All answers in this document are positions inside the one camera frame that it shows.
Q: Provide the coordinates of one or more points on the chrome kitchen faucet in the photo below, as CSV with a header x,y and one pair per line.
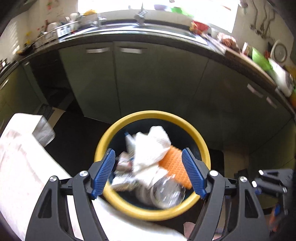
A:
x,y
139,17

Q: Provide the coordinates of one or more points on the torn snack wrapper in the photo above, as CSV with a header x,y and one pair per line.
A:
x,y
124,180

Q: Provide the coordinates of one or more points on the green plastic colander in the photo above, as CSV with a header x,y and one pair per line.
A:
x,y
260,60

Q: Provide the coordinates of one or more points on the orange waffle sponge cloth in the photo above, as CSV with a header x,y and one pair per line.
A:
x,y
172,162

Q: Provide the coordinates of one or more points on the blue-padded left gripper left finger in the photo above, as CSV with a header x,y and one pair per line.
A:
x,y
50,219

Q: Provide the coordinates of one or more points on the small chrome water tap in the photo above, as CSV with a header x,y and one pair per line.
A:
x,y
100,20

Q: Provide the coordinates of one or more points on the white rice cooker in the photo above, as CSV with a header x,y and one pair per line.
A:
x,y
281,77

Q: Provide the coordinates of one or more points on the blue white toothpaste tube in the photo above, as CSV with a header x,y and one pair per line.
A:
x,y
130,145

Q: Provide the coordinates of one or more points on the white floral tablecloth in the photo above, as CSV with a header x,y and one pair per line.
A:
x,y
25,169

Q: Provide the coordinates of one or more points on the stainless steel sink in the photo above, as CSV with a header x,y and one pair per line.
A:
x,y
150,28

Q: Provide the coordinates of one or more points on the red plastic bowl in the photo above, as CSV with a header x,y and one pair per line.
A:
x,y
197,27

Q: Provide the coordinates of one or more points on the dish drying rack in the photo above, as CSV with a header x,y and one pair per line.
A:
x,y
57,33

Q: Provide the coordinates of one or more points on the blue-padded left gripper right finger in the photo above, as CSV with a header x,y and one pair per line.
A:
x,y
212,187

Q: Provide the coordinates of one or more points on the dark green kitchen cabinets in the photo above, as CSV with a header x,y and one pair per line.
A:
x,y
232,110

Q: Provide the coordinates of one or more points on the white paper towel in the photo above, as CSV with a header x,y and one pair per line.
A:
x,y
150,148

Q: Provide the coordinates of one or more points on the clear plastic cup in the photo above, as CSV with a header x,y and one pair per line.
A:
x,y
167,193

